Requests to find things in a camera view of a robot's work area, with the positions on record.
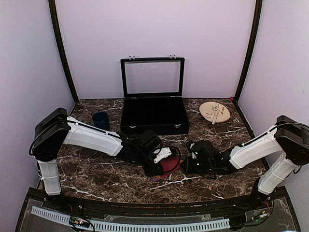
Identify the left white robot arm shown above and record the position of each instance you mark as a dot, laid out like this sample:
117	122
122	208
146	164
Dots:
59	129

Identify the dark blue cup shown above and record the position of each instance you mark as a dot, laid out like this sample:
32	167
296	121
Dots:
101	120

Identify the black frame post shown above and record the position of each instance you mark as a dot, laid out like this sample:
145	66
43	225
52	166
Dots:
61	50
250	48

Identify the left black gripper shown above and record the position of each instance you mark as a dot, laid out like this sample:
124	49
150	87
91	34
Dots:
151	172

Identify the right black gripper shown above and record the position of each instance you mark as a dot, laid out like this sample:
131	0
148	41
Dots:
188	168

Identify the black storage box with lid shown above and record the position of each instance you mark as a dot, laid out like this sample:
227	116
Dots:
153	96

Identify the left black frame post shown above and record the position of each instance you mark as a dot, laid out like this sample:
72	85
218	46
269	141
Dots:
61	50

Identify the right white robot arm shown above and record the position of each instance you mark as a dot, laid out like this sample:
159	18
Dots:
288	137

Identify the maroon orange purple sock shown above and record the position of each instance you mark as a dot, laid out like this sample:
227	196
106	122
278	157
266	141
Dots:
170	165

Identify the black front rail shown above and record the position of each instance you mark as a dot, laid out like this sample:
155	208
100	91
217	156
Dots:
86	207

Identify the right black frame post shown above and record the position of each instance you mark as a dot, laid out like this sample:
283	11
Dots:
250	48

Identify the white slotted cable duct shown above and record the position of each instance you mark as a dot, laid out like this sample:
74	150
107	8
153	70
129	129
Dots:
128	224

